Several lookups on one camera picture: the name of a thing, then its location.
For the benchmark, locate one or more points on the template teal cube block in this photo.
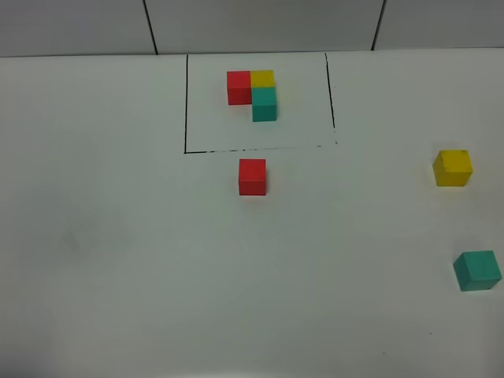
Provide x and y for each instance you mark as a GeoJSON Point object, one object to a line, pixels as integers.
{"type": "Point", "coordinates": [264, 104]}

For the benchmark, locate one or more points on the template red cube block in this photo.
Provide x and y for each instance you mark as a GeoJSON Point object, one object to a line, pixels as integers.
{"type": "Point", "coordinates": [239, 88]}

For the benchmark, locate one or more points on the template yellow cube block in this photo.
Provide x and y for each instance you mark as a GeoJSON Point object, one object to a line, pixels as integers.
{"type": "Point", "coordinates": [262, 78]}

